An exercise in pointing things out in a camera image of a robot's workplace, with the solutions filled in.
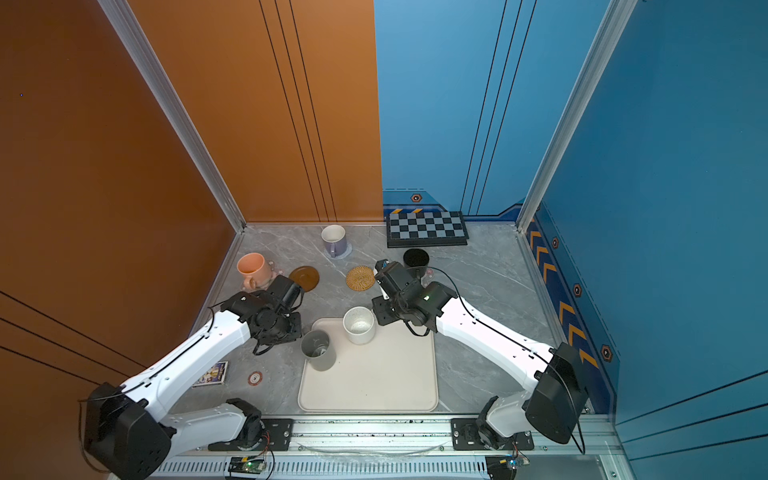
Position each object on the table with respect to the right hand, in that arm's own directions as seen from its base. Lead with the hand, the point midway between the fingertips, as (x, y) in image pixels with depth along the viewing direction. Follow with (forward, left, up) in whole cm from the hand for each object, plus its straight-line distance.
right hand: (377, 307), depth 77 cm
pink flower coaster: (+23, +39, -16) cm, 48 cm away
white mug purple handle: (+35, +18, -11) cm, 41 cm away
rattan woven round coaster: (+21, +8, -16) cm, 28 cm away
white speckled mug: (+4, +7, -15) cm, 17 cm away
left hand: (-3, +23, -7) cm, 24 cm away
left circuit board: (-32, +31, -18) cm, 48 cm away
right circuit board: (-32, -30, -19) cm, 48 cm away
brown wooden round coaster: (+22, +28, -16) cm, 39 cm away
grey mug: (-5, +18, -14) cm, 23 cm away
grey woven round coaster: (+32, +15, -16) cm, 39 cm away
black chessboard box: (+43, -15, -14) cm, 48 cm away
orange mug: (+19, +41, -8) cm, 46 cm away
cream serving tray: (-11, -4, -17) cm, 20 cm away
